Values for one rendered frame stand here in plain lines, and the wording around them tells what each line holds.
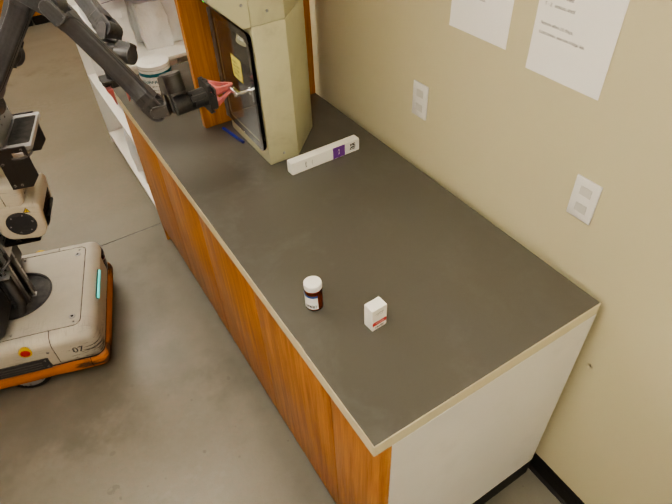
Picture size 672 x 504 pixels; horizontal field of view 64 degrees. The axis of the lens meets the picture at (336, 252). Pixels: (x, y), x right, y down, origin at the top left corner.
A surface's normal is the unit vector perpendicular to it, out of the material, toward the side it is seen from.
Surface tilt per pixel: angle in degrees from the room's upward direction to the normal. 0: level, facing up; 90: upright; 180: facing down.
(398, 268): 0
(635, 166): 90
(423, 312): 0
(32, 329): 0
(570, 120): 90
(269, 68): 90
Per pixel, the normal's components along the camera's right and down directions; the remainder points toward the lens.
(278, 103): 0.54, 0.56
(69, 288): -0.04, -0.73
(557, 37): -0.85, 0.39
